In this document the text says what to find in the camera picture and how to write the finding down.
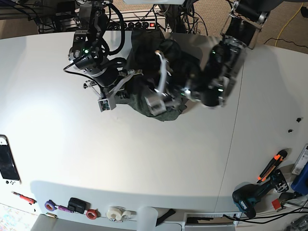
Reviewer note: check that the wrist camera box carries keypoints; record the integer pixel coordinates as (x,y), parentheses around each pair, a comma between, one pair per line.
(156,104)
(107,104)

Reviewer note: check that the black tablet with white frame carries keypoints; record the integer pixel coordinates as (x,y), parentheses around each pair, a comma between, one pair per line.
(8,169)

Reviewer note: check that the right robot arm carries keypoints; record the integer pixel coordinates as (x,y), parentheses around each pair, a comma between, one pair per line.
(92,58)

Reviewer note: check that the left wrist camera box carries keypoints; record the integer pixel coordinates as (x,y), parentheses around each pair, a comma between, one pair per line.
(156,104)

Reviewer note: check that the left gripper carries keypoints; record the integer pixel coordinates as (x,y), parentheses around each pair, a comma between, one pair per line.
(175,73)

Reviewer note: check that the teal black cordless drill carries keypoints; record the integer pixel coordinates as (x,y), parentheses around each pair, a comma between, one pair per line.
(246,197)

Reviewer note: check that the white power strip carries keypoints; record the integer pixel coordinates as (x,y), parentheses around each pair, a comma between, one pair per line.
(144,19)

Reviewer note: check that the red tape roll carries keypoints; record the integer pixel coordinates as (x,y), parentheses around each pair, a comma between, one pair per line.
(92,214)

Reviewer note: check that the purple tape roll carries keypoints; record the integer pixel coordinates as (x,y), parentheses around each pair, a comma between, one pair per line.
(50,205)

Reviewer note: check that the clear tape dispenser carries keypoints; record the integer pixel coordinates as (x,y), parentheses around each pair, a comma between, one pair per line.
(118,214)

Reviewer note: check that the dark green t-shirt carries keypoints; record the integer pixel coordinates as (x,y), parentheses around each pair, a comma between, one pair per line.
(142,56)

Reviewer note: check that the black action camera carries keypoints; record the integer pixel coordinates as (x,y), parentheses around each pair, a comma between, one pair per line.
(76,205)

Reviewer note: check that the orange black utility knife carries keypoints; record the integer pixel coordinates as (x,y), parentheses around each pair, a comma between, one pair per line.
(272,165)

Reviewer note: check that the blue box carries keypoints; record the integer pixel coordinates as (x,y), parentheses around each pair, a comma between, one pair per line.
(300,184)

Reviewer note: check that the white translucent cup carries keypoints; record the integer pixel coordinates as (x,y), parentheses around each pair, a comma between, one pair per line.
(146,218)

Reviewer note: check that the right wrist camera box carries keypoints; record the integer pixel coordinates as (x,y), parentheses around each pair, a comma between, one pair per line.
(107,104)

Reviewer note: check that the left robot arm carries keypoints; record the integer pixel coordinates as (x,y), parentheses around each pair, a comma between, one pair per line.
(213,85)

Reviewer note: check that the red handled screwdriver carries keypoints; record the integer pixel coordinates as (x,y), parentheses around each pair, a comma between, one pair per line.
(29,200)

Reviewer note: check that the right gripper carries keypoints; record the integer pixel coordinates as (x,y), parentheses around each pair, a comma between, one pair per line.
(104,84)

